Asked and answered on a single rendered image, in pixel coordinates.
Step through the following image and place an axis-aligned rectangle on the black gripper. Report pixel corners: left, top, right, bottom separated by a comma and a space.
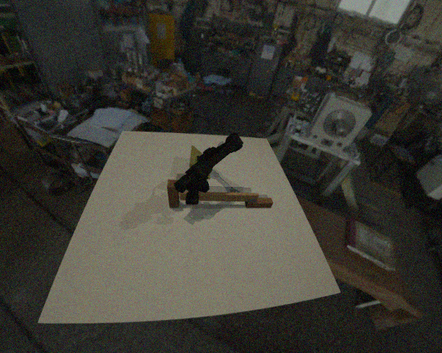
185, 183, 199, 204

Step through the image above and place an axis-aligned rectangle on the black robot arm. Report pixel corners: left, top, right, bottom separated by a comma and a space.
174, 133, 243, 193

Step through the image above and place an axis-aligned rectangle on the long wooden rail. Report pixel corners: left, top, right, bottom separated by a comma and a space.
179, 191, 259, 202

